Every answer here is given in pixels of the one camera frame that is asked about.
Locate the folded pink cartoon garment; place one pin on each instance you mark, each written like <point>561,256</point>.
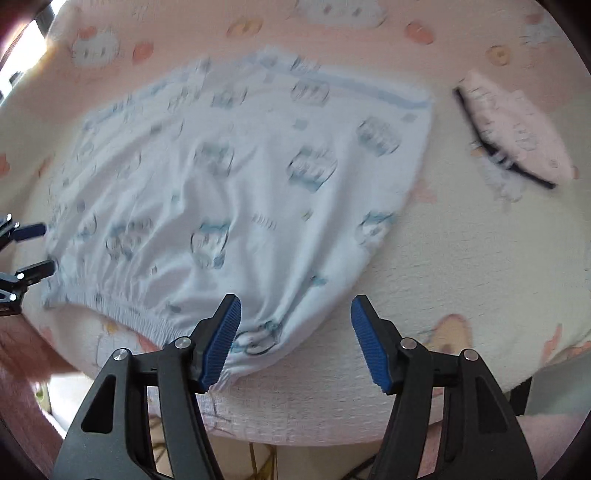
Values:
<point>508,161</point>

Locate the folded pink printed garment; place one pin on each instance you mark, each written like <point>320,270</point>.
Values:
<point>521,129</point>

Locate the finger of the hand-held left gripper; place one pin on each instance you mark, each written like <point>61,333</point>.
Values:
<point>30,231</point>
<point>34,273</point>

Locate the white blue printed shorts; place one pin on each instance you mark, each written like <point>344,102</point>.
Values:
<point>207,184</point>

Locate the pink cat print blanket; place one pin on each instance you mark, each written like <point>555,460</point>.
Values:
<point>461,258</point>

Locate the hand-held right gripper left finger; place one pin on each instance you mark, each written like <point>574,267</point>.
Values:
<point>221,341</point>

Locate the window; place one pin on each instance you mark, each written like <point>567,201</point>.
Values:
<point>23,46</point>

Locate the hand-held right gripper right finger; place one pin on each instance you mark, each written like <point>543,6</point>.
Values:
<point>371,344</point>

